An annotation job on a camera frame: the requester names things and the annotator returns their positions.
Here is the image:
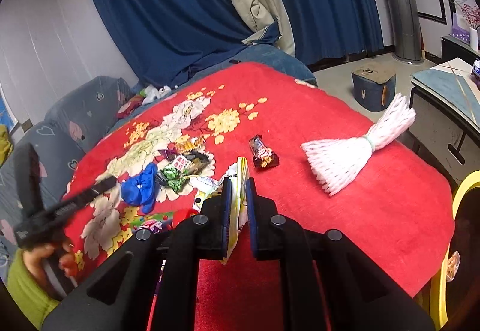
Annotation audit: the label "white yellow snack wrapper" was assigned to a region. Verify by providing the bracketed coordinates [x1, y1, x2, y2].
[190, 157, 250, 265]

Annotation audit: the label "yellow rimmed black trash bin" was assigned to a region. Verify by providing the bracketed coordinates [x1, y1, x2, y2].
[428, 170, 479, 330]

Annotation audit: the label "left hand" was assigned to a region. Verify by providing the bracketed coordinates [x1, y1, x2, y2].
[22, 240, 80, 296]

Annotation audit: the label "dark chocolate candy wrapper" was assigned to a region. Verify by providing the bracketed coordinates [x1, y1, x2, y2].
[249, 135, 280, 169]

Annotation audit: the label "red floral blanket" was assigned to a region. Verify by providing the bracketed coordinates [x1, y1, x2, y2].
[66, 63, 454, 330]

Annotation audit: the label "green candy wrapper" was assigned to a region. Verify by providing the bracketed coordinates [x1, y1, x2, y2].
[155, 165, 189, 193]

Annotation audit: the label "green left sleeve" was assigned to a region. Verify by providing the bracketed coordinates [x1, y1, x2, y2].
[7, 250, 59, 330]

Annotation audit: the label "blue crumpled plastic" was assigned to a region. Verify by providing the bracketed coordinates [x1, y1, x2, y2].
[121, 162, 157, 214]

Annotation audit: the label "white foam net bow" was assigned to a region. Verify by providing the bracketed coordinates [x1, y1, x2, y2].
[301, 93, 416, 196]

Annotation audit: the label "grey patterned sofa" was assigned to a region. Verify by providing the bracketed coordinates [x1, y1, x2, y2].
[0, 74, 136, 272]

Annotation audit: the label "plush toys on sofa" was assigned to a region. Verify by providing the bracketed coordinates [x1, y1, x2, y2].
[116, 85, 173, 120]

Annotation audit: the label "blue cardboard topped stool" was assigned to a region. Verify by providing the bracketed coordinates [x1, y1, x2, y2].
[352, 63, 396, 112]

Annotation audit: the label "blue curtain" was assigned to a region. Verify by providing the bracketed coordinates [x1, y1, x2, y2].
[93, 0, 384, 87]

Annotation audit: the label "silver standing air conditioner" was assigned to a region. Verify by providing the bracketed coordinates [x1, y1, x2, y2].
[386, 0, 423, 64]

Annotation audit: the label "coffee table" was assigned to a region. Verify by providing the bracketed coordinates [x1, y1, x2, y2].
[408, 57, 479, 187]

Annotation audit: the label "black tv cabinet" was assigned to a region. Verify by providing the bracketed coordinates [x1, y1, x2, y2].
[441, 35, 479, 65]

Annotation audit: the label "white vase red flowers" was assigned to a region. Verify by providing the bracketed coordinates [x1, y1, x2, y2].
[460, 4, 480, 52]

